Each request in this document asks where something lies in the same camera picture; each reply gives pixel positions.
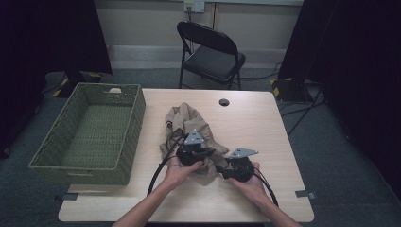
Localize beige cloth garment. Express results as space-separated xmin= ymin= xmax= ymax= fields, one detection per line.
xmin=159 ymin=102 xmax=235 ymax=187

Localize person's right hand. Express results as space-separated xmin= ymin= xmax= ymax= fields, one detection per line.
xmin=228 ymin=161 xmax=270 ymax=207

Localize grey tape strip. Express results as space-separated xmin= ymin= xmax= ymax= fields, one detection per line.
xmin=53 ymin=192 xmax=79 ymax=202
xmin=294 ymin=189 xmax=316 ymax=201

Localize black stand base yellow stripes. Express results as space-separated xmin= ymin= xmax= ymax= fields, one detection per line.
xmin=269 ymin=77 xmax=311 ymax=102
xmin=44 ymin=70 xmax=103 ymax=98

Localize green woven basket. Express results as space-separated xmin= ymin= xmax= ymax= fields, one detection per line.
xmin=27 ymin=82 xmax=147 ymax=186

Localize white wall socket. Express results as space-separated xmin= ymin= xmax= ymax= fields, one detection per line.
xmin=183 ymin=0 xmax=206 ymax=13

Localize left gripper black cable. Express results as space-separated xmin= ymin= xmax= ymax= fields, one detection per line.
xmin=147 ymin=133 xmax=188 ymax=197

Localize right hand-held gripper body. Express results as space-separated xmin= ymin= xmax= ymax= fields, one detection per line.
xmin=224 ymin=147 xmax=259 ymax=183

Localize person's left hand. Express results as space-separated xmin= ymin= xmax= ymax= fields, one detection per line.
xmin=163 ymin=154 xmax=205 ymax=191

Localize black curtain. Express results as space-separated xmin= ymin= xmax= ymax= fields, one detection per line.
xmin=0 ymin=0 xmax=113 ymax=152
xmin=277 ymin=0 xmax=401 ymax=200

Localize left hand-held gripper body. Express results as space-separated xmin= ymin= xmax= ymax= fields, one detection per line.
xmin=175 ymin=128 xmax=206 ymax=167

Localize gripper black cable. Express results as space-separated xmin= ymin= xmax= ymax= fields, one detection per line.
xmin=252 ymin=166 xmax=280 ymax=208
xmin=147 ymin=133 xmax=188 ymax=197

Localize black floor cables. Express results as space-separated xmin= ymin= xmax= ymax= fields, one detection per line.
xmin=278 ymin=91 xmax=329 ymax=137

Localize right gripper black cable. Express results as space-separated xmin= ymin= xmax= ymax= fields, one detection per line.
xmin=252 ymin=166 xmax=280 ymax=208

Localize black folding chair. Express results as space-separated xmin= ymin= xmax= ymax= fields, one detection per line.
xmin=176 ymin=20 xmax=247 ymax=91

